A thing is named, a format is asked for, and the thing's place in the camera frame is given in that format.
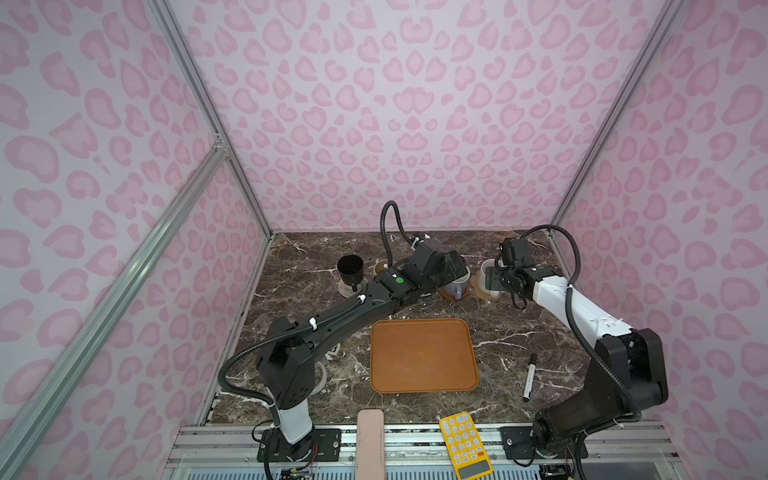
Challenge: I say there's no white speckled pink mug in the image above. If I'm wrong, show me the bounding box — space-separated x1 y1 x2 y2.
478 259 501 294

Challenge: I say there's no purple mug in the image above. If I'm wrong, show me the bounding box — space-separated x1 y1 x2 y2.
439 273 471 297

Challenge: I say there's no cork paw shaped coaster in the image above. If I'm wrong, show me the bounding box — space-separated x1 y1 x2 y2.
470 274 500 301

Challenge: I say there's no beige cream mug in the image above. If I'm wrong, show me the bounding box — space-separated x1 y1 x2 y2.
374 260 389 276

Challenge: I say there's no black mug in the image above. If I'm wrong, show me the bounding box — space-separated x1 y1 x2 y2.
336 254 364 285

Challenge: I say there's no white multicolour zigzag woven coaster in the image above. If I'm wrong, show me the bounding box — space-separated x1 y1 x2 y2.
337 280 367 298

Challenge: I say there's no round brown wooden coaster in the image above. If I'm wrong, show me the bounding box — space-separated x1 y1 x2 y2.
438 290 470 302

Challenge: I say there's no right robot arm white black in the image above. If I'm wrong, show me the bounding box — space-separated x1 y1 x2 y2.
483 238 669 456

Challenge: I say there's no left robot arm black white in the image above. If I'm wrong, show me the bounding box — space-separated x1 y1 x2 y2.
257 243 468 445

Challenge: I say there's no orange brown serving tray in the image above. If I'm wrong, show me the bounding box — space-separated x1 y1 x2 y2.
370 318 479 394

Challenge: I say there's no pink rectangular case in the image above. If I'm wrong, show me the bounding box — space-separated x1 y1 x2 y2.
355 409 386 480

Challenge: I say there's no yellow calculator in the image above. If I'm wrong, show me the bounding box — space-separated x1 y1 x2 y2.
439 412 493 480

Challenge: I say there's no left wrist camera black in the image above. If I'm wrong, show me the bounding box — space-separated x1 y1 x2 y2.
409 238 451 270

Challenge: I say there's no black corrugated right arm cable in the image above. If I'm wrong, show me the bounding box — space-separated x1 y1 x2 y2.
494 224 643 480

